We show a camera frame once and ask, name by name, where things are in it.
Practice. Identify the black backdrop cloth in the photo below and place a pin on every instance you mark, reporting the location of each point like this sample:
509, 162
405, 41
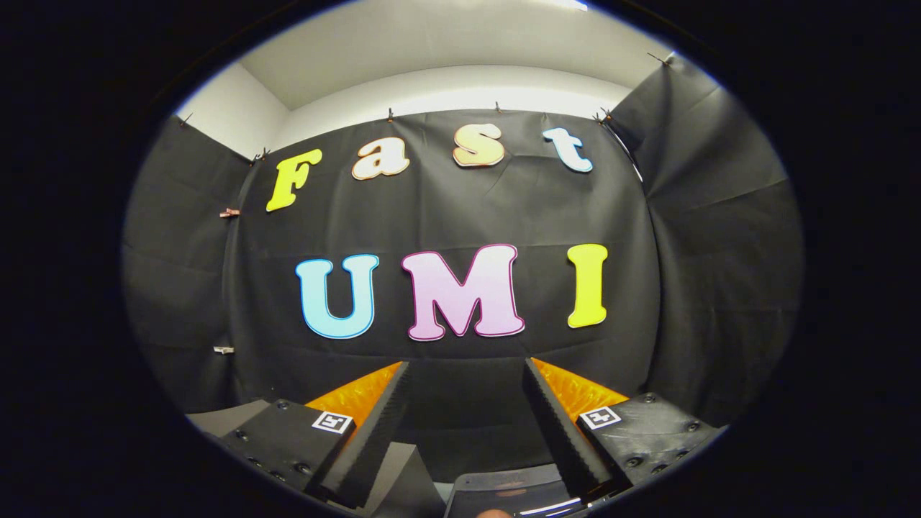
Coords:
504, 208

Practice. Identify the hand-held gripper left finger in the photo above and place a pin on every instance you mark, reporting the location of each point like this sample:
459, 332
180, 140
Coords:
378, 446

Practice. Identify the silver clip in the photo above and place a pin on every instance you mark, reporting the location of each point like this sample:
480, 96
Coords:
224, 350

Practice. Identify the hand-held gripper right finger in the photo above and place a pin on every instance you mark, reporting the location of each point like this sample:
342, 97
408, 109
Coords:
557, 435

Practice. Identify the copper clip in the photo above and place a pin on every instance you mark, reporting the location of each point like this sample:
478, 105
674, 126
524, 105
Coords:
229, 213

